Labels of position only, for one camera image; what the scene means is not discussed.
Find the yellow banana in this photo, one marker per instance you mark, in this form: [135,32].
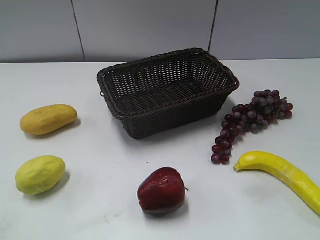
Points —
[298,181]

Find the black woven basket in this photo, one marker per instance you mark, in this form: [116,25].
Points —
[166,91]

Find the red apple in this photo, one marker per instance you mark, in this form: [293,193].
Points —
[162,192]

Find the purple grape bunch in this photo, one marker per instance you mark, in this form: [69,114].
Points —
[265,107]

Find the orange yellow mango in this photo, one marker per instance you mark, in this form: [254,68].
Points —
[47,119]

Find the green yellow mango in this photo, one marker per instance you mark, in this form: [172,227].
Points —
[39,174]

